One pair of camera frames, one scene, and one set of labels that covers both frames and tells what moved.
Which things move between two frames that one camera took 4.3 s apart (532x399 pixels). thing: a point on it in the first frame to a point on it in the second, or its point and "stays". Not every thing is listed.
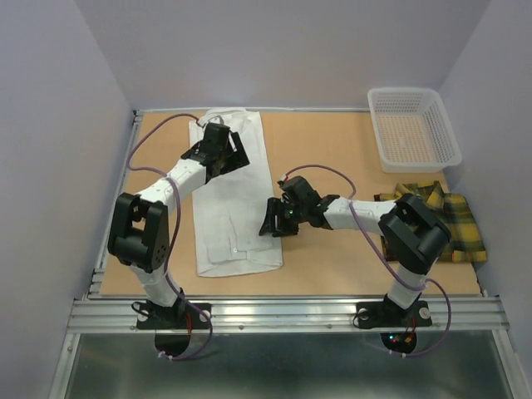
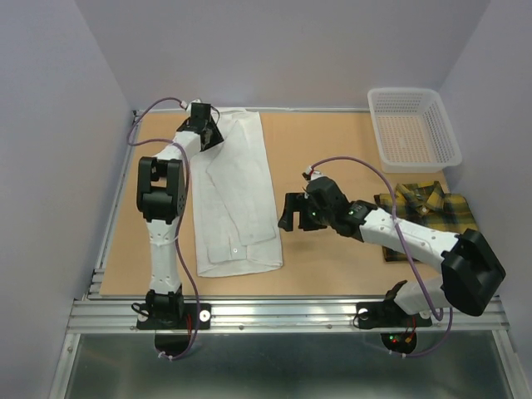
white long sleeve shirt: (236, 222) stays
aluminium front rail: (100, 316) stays
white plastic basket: (412, 130) stays
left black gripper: (240, 159) to (217, 137)
